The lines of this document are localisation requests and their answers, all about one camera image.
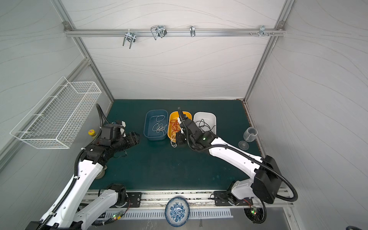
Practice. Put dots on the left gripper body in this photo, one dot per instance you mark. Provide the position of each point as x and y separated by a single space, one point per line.
126 140

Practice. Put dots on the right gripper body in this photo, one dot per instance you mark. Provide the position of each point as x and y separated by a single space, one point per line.
182 137

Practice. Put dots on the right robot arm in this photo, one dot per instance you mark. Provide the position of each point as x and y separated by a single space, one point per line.
265 181

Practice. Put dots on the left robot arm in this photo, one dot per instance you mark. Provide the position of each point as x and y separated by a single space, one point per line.
90 163

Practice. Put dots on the white plastic bin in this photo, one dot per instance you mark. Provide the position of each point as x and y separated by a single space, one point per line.
206 121

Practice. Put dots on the sauce bottle yellow cap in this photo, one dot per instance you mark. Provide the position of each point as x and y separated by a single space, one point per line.
92 133

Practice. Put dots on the yellow plastic bin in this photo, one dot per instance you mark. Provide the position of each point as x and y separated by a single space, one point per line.
173 126

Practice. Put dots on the beige ceramic mug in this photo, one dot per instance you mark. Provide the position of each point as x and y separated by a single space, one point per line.
101 174

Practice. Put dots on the blue plastic bin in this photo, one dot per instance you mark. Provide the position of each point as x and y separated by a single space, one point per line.
156 125

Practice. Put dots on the green table mat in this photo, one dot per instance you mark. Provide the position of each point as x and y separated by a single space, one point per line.
156 165

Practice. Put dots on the blue white patterned plate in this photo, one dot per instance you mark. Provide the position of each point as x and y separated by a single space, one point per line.
177 211

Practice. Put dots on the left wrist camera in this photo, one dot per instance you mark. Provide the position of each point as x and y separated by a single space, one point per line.
122 126

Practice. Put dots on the white wire basket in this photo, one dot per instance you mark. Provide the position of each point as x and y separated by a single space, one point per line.
55 121

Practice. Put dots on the metal crossbar rail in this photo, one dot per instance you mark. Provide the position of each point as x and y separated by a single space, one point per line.
186 32

